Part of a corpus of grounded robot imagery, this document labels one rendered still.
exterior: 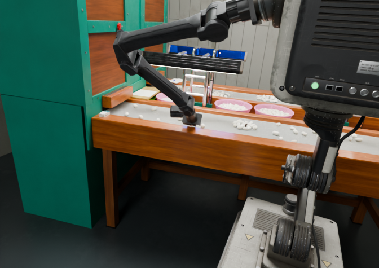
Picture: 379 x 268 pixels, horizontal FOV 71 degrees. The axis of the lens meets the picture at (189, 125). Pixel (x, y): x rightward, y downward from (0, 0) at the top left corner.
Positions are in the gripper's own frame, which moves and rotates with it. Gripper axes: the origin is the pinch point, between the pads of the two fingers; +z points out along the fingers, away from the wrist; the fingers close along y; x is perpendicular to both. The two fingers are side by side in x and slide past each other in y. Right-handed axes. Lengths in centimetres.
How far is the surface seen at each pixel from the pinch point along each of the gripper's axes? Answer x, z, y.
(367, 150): -1, 4, -92
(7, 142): 22, 77, 189
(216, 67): -32.5, -8.7, -7.5
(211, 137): 9.8, -12.3, -12.4
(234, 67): -33.6, -8.9, -17.6
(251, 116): -16.9, 20.1, -31.6
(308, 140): -2, 5, -63
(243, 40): -153, 130, -14
